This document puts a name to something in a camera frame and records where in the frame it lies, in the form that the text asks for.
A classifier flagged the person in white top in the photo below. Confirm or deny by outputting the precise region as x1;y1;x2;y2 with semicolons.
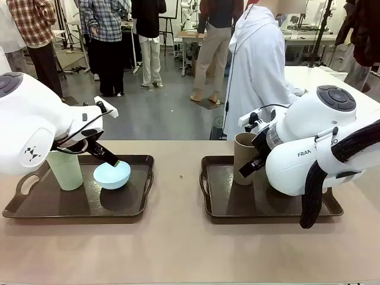
0;0;27;75

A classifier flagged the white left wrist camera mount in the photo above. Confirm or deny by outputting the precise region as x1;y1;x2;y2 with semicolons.
93;96;119;118

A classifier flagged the black floor mat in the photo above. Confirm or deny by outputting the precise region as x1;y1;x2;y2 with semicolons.
197;97;226;111

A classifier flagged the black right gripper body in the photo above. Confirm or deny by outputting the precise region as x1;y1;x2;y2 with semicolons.
251;126;273;163

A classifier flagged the person in white trousers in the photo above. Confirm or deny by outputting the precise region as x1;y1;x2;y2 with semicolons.
130;0;167;88

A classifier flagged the tall pale green cup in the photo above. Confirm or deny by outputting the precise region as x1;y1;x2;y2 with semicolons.
46;150;84;191

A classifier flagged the person in white coat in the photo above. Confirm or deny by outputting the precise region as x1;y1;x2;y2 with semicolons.
223;0;308;142

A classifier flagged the black braided cable sleeve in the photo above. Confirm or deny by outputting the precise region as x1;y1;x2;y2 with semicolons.
299;120;380;229

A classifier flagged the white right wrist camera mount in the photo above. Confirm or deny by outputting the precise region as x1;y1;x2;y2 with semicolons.
238;109;264;131

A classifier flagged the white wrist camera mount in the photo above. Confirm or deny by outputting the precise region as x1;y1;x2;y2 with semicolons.
238;109;264;131
93;96;119;118

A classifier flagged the person in blue plaid shirt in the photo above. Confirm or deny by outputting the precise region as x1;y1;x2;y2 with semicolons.
77;0;126;98

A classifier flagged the white table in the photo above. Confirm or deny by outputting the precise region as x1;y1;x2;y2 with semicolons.
283;65;380;105

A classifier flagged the person in red plaid shirt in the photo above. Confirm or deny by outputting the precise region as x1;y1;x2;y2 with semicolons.
6;0;65;99

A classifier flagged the tall brown cup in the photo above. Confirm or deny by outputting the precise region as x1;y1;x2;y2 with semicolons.
233;132;262;186

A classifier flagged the light blue bowl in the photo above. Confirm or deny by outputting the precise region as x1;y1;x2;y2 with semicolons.
93;161;132;191

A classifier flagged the person in beige trousers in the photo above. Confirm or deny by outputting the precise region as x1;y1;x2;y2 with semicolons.
189;0;249;103

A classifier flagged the dark brown serving tray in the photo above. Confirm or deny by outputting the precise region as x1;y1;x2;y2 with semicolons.
2;154;155;219
199;156;344;225

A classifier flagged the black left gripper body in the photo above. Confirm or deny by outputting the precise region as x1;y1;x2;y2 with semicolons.
78;128;107;156

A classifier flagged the wooden top desk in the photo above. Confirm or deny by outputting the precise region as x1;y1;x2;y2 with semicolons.
177;31;205;77

